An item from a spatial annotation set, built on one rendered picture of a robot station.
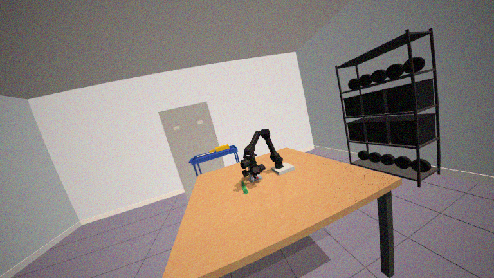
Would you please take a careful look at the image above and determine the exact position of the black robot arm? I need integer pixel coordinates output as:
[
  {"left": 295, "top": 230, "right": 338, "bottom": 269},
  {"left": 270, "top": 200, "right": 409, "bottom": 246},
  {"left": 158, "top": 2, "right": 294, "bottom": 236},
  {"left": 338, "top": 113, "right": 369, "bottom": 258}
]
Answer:
[{"left": 240, "top": 129, "right": 284, "bottom": 176}]

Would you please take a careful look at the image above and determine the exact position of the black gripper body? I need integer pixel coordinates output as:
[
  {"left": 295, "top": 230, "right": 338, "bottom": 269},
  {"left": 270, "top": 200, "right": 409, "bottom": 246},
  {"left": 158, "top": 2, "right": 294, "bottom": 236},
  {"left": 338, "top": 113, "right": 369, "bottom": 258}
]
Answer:
[{"left": 242, "top": 163, "right": 266, "bottom": 177}]

